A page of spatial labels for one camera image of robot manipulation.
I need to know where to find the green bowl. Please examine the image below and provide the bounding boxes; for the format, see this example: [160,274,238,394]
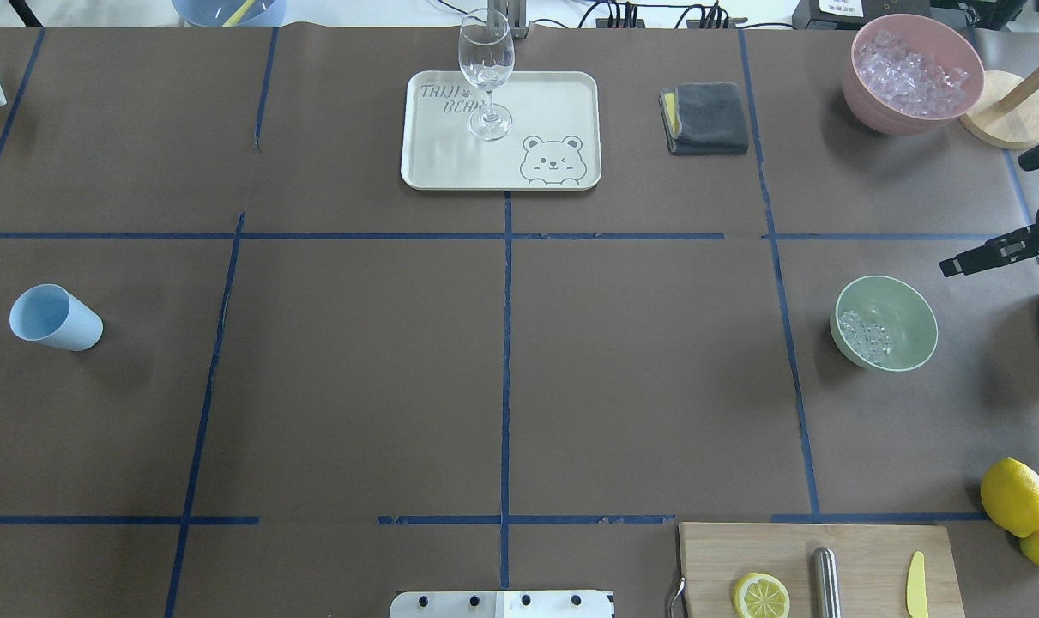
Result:
[829,275,939,373]

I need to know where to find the light blue plastic cup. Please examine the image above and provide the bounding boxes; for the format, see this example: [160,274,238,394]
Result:
[9,284,104,352]

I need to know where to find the clear ice cubes in bowl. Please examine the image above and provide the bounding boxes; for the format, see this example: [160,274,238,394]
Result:
[837,310,893,365]

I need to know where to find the pink bowl with ice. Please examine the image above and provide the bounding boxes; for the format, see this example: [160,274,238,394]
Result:
[843,14,985,136]

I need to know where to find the blue bowl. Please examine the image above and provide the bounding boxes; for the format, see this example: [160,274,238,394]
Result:
[172,1,287,27]

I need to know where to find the whole yellow lemon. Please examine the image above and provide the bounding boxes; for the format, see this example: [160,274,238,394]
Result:
[979,457,1039,539]

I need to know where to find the dark sponge cloth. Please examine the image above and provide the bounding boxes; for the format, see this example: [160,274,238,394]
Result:
[659,82,749,155]

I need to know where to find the wooden cutting board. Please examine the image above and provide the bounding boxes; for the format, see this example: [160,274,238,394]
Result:
[680,523,965,617]

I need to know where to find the yellow plastic knife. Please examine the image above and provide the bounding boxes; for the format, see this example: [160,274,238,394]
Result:
[906,550,928,618]

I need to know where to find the lemon half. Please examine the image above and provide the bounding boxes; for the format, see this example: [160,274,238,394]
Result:
[730,573,791,617]

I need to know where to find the cream bear tray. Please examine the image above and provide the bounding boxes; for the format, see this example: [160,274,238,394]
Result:
[400,70,602,191]

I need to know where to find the clear wine glass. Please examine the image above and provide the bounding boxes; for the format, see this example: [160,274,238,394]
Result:
[457,8,515,142]

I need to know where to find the yellow plastic fork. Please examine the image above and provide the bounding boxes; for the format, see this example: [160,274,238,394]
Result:
[221,0,256,27]

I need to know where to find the steel handled knife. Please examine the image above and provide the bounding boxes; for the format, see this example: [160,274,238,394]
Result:
[812,547,842,617]

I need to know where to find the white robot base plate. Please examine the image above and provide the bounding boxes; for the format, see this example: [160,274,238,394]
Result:
[389,588,616,617]

